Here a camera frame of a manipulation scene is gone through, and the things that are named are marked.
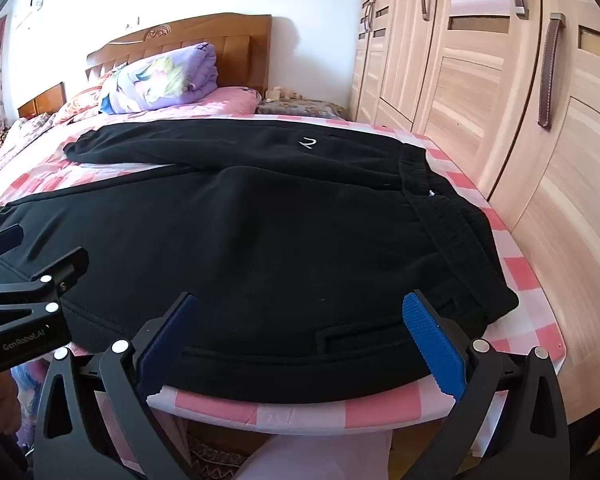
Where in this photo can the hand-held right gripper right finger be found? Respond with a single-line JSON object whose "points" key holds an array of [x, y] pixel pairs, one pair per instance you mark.
{"points": [[432, 345]]}

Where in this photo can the light wooden wardrobe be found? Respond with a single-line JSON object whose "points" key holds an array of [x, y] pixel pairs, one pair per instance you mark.
{"points": [[480, 110]]}

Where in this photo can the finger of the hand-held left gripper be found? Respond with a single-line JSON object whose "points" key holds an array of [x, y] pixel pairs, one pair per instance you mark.
{"points": [[2, 240], [67, 265]]}

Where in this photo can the white air conditioner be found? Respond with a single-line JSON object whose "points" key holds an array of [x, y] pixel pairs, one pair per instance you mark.
{"points": [[27, 10]]}

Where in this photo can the large wooden headboard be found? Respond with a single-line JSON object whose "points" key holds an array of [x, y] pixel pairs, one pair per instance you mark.
{"points": [[230, 40]]}

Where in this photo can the pink checkered cloth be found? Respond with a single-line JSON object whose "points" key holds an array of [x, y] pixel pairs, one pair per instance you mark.
{"points": [[520, 280]]}

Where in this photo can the wall socket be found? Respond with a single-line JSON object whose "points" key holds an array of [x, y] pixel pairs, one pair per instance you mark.
{"points": [[132, 22]]}

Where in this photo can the floral patterned quilt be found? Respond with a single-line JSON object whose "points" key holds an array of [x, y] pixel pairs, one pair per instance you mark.
{"points": [[15, 135]]}

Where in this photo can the pink floral pillow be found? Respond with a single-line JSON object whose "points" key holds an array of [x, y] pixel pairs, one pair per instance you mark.
{"points": [[82, 102]]}

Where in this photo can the purple floral pillow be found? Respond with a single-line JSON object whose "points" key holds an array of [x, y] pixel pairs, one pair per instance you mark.
{"points": [[170, 75]]}

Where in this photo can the pale pink cloth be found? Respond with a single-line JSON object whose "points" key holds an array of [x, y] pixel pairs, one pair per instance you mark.
{"points": [[320, 455]]}

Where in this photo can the small wooden headboard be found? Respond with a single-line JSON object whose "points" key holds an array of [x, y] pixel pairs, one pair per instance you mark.
{"points": [[42, 102]]}

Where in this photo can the person's left hand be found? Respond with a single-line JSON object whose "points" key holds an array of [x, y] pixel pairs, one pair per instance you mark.
{"points": [[2, 400]]}

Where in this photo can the small beige ornaments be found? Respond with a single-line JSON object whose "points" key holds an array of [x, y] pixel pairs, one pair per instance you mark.
{"points": [[280, 95]]}

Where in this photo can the nightstand with floral cover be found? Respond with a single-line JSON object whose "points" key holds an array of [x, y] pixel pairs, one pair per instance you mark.
{"points": [[300, 109]]}

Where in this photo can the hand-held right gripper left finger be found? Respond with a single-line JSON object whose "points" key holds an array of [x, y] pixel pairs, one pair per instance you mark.
{"points": [[167, 342]]}

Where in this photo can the black pants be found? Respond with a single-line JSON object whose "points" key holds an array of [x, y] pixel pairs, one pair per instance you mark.
{"points": [[255, 240]]}

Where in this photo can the pink bedsheet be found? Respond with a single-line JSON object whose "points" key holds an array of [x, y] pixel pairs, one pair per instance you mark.
{"points": [[230, 100]]}

